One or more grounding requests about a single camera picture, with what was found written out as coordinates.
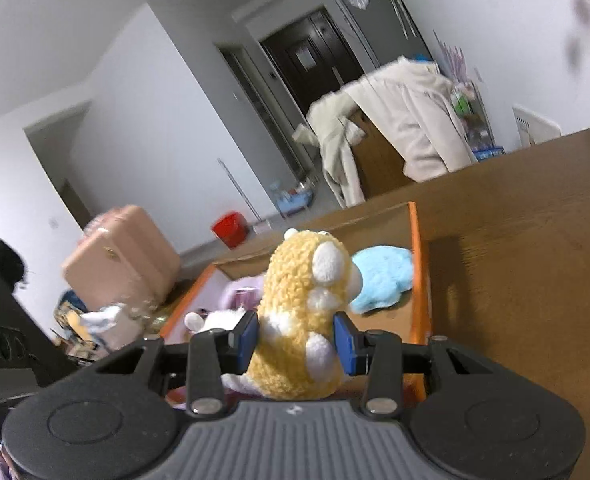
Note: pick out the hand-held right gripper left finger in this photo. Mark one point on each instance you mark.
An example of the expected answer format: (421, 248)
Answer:
(247, 340)

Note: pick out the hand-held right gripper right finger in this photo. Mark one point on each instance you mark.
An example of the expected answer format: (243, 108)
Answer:
(345, 345)

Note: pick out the purple fluffy headband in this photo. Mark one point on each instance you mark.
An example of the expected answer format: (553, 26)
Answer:
(235, 292)

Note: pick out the yellow plush toy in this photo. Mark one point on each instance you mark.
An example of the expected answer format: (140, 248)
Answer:
(295, 310)

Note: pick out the orange cardboard box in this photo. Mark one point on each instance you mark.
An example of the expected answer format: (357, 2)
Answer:
(420, 280)

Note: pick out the white plush toy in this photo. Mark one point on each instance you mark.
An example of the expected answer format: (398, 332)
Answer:
(217, 319)

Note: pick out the light blue plush toy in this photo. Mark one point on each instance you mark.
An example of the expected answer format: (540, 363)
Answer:
(382, 275)

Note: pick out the red bucket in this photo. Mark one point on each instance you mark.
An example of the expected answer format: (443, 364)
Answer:
(230, 230)

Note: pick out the white mop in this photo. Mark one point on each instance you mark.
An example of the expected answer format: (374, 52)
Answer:
(242, 195)

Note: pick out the pink suitcase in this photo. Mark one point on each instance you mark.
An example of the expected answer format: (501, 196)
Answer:
(125, 255)

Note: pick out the small blue cart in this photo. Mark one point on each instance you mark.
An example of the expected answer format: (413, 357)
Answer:
(295, 200)

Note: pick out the brown wooden chair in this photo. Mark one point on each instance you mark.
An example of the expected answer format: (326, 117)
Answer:
(380, 165)

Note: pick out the beige coat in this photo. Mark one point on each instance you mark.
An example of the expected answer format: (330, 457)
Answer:
(420, 125)

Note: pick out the dark door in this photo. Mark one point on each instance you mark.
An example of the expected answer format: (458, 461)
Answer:
(305, 60)

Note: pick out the white plastic basket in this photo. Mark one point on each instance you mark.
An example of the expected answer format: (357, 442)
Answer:
(535, 127)

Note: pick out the grey refrigerator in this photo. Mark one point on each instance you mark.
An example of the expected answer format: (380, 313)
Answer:
(385, 30)

